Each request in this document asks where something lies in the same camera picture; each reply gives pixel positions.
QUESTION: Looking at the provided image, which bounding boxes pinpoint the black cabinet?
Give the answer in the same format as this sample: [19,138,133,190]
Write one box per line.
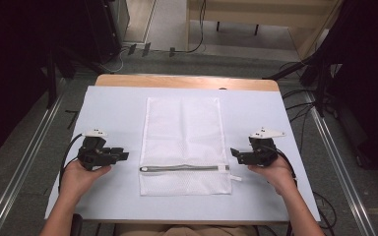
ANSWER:
[84,0,131,65]

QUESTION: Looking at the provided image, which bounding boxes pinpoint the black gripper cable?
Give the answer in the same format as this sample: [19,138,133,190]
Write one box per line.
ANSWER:
[275,147,299,189]
[57,132,86,195]

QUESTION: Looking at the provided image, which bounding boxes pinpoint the white mesh laundry bag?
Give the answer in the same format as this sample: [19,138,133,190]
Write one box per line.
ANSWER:
[139,95,243,198]

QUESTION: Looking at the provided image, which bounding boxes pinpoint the black hanging cable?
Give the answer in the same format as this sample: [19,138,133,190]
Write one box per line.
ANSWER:
[186,0,209,55]

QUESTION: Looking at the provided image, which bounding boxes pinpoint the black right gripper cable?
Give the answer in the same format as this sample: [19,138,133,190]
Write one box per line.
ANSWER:
[275,147,299,189]

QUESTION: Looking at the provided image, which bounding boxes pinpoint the person's beige trousers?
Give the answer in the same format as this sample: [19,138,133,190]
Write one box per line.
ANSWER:
[113,223,258,236]

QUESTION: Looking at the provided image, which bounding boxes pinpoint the person's left hand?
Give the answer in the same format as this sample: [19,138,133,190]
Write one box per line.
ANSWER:
[59,159,113,202]

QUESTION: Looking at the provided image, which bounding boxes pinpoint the light wooden bench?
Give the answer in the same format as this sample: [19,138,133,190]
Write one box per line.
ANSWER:
[185,0,344,61]

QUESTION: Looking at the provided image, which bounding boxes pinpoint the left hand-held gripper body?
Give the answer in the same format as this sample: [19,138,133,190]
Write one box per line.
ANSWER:
[77,129,116,172]

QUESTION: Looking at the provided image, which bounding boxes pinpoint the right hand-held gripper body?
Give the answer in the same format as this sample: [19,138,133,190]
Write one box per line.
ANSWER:
[241,127,286,167]

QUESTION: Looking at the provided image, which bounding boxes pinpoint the black chair part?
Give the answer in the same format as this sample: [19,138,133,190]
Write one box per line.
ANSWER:
[70,212,84,236]

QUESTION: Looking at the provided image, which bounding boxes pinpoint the black metal stand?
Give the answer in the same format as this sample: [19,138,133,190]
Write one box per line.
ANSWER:
[261,54,332,118]
[44,44,107,110]

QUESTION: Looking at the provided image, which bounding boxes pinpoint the light blue table mat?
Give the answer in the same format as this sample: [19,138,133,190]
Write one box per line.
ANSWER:
[44,85,322,224]

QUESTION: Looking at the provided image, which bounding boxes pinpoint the metal floor rail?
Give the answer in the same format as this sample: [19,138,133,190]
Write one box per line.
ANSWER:
[0,93,65,236]
[304,90,378,236]

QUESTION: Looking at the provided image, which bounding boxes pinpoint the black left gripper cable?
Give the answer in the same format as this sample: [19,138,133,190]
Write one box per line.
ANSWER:
[57,132,86,195]

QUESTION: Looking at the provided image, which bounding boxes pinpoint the person's right hand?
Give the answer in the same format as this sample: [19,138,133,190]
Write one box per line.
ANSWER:
[247,156,298,199]

